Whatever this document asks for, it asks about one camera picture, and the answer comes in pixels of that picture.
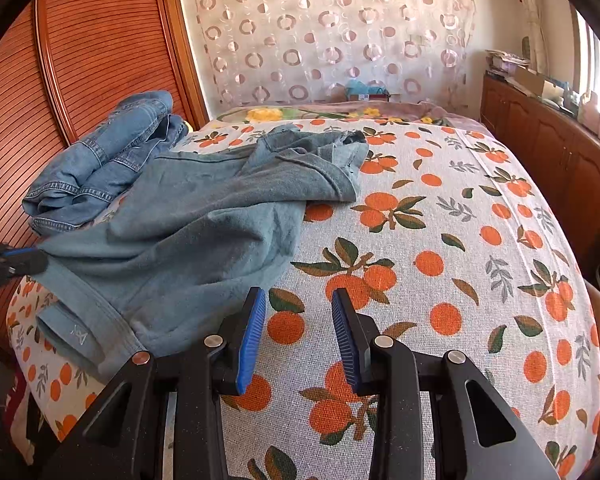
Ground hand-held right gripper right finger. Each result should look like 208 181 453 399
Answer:
330 287 561 480

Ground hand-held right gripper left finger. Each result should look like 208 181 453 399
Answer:
42 286 268 480

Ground grey-blue pants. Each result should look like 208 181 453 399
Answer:
32 127 371 383

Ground orange fruit print sheet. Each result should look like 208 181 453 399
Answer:
5 117 600 480

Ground stack of folded blue jeans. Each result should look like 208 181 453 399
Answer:
22 91 190 237

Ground wooden louvered wardrobe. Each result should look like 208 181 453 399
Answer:
0 0 211 361

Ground floral blanket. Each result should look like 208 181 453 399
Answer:
215 100 600 461

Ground small cardboard box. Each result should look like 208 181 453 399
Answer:
345 87 391 102

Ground wooden cabinet counter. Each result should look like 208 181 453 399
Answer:
481 74 600 281

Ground circle pattern sheer curtain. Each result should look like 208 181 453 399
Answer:
177 0 476 108

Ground open cardboard box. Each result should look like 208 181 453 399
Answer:
512 67 563 98

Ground stack of papers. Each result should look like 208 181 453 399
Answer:
485 49 531 78

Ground beige window curtain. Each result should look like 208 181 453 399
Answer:
500 0 546 68

